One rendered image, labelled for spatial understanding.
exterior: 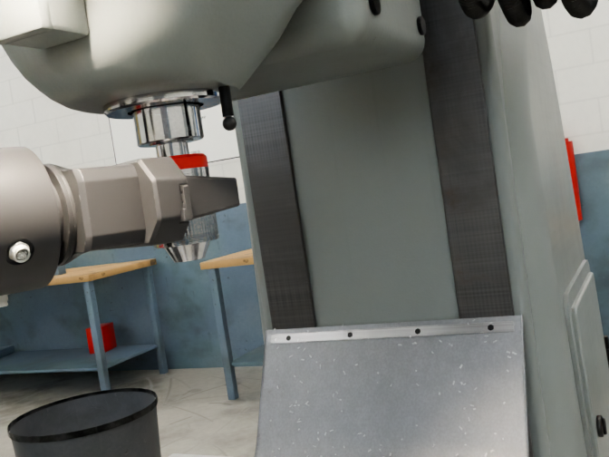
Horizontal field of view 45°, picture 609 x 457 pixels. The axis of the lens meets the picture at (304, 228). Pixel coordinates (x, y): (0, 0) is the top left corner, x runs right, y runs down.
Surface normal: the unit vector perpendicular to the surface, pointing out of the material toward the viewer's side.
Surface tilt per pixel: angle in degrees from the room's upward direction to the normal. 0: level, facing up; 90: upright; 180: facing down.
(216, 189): 90
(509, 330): 63
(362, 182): 90
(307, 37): 117
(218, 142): 90
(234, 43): 125
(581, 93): 90
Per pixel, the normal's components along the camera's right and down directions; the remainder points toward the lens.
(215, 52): 0.76, 0.51
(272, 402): -0.40, -0.35
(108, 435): 0.54, 0.03
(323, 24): -0.40, 0.26
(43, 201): 0.64, -0.20
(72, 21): 0.89, -0.11
